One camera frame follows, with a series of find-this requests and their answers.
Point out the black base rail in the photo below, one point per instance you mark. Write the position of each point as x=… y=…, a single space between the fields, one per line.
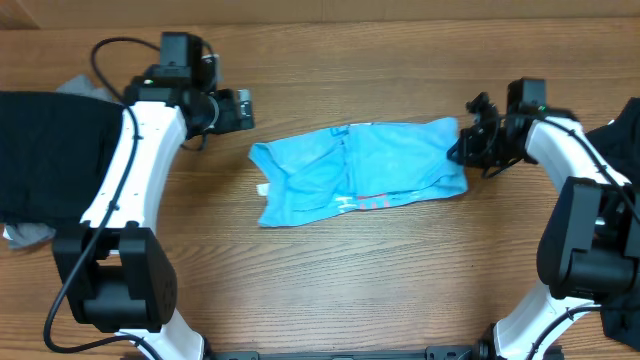
x=325 y=356

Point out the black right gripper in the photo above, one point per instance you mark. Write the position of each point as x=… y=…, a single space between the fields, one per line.
x=473 y=142

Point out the folded grey garment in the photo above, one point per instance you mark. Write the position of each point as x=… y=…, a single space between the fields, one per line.
x=24 y=235

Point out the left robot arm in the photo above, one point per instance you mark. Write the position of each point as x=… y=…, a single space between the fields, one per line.
x=115 y=275

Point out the black t-shirt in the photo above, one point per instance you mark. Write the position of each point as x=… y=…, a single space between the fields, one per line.
x=618 y=143

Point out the light blue printed t-shirt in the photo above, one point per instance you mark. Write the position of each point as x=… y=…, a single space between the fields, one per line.
x=364 y=166

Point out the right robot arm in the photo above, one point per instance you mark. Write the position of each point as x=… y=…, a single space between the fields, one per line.
x=587 y=259

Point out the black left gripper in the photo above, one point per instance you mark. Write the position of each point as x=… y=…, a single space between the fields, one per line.
x=232 y=120

